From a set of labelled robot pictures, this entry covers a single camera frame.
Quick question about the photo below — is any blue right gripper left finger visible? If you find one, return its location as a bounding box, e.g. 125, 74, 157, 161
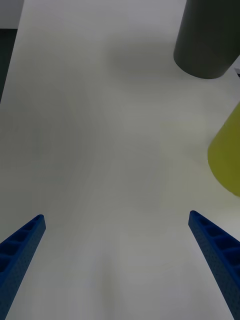
0, 214, 47, 320

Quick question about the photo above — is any grey plastic waste bin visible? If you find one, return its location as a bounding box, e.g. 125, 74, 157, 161
173, 0, 240, 80

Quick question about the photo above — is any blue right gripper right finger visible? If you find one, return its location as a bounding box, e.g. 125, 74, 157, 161
187, 210, 240, 320

